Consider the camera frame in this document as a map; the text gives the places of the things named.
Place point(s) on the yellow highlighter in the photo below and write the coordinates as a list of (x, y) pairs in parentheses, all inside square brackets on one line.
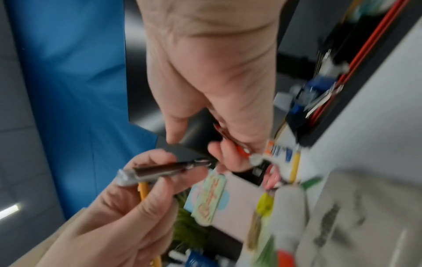
[(264, 204)]

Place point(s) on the blue box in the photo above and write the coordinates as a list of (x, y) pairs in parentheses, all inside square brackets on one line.
[(310, 96)]

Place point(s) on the blue curtain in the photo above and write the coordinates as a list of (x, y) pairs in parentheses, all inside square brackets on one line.
[(72, 104)]

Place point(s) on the person's left hand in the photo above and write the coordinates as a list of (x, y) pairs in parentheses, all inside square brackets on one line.
[(115, 221)]

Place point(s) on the person's right hand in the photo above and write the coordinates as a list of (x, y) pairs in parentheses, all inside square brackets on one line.
[(211, 78)]

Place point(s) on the green label card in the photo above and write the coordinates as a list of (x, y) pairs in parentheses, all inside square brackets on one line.
[(209, 198)]

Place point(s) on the yellow pencil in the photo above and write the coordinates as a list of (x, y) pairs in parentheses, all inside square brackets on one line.
[(294, 166), (144, 190)]

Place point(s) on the green plant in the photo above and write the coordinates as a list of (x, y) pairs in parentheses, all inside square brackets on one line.
[(189, 224)]

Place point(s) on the red pen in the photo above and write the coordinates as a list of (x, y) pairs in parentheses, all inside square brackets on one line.
[(239, 147)]

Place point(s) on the person's right forearm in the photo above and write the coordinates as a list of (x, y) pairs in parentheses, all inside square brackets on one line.
[(204, 15)]

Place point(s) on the blue container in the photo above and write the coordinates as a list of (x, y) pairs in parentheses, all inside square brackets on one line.
[(197, 259)]

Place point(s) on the grey printed paper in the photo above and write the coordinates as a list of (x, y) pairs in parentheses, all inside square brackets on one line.
[(362, 221)]

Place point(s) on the glue stick with blue label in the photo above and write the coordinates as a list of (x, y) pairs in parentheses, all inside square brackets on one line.
[(280, 152)]

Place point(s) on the black shelf with orange strips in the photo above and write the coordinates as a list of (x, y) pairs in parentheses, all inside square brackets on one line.
[(356, 65)]

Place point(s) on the dark pen with silver cap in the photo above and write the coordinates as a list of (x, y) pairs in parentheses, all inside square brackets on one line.
[(158, 170)]

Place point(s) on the pink box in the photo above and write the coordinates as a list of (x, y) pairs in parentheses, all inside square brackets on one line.
[(239, 203)]

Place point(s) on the white marker with orange cap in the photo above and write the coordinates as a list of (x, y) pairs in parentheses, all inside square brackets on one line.
[(263, 250)]

